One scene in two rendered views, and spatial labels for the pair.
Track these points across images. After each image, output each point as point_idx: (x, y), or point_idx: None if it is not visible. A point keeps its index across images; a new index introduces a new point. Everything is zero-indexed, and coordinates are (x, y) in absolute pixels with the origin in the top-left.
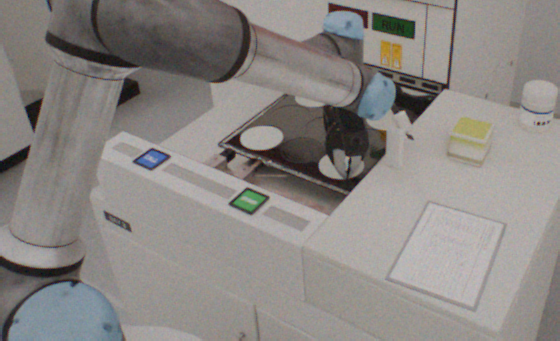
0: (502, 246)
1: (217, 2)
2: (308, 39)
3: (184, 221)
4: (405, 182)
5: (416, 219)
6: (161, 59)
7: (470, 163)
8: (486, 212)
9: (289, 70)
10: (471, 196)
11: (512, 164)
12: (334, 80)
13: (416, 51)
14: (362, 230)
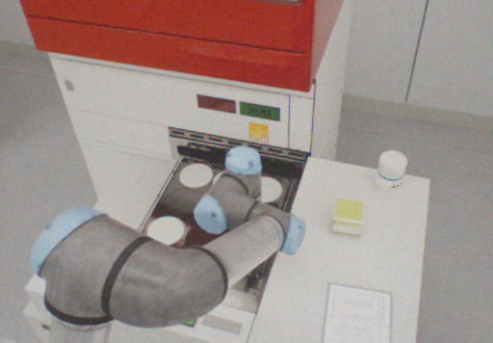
0: (394, 315)
1: (200, 262)
2: (220, 184)
3: (128, 333)
4: (305, 266)
5: (324, 303)
6: (169, 325)
7: (350, 236)
8: (375, 283)
9: (246, 270)
10: (359, 270)
11: (381, 229)
12: (270, 250)
13: (281, 129)
14: (286, 324)
